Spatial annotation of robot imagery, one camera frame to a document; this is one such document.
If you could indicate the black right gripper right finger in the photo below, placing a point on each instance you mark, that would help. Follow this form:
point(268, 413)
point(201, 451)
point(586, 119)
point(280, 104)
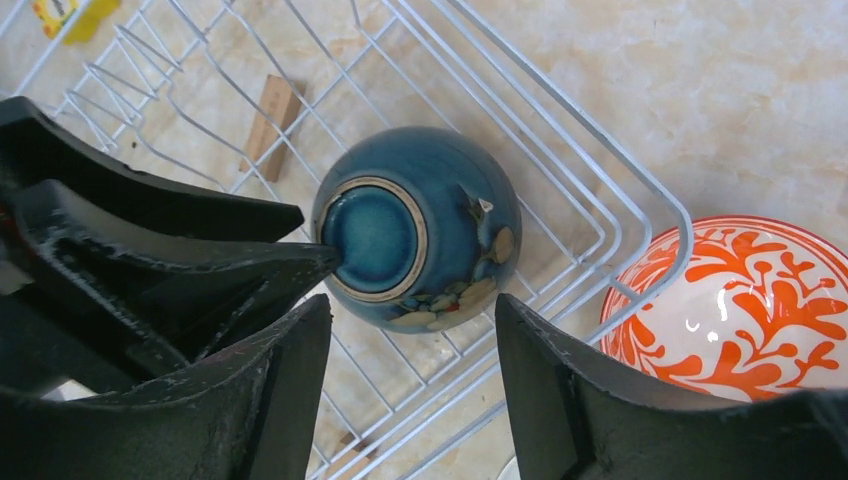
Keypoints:
point(576, 413)

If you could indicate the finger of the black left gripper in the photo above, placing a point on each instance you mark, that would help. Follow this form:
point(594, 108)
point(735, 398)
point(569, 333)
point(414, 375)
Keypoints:
point(35, 148)
point(174, 300)

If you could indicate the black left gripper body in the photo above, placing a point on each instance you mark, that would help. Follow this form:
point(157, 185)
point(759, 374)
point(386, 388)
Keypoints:
point(48, 334)

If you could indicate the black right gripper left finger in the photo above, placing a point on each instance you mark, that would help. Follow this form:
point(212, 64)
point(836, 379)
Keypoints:
point(247, 411)

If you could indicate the white orange pattern bowl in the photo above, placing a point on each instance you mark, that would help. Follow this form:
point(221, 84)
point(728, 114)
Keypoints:
point(759, 311)

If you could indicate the dark teal bowl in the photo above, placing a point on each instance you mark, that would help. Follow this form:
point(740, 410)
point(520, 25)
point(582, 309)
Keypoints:
point(427, 225)

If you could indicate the beige flower pattern bowl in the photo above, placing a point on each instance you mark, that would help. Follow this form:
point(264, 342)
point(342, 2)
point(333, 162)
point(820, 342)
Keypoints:
point(510, 471)

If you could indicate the small wooden block under rack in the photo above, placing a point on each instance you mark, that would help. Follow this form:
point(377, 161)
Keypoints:
point(279, 107)

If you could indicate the light wooden block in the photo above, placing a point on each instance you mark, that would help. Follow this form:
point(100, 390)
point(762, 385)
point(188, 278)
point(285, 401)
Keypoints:
point(351, 458)

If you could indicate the yellow owl card box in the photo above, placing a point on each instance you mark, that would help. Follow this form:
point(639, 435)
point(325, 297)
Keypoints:
point(75, 21)

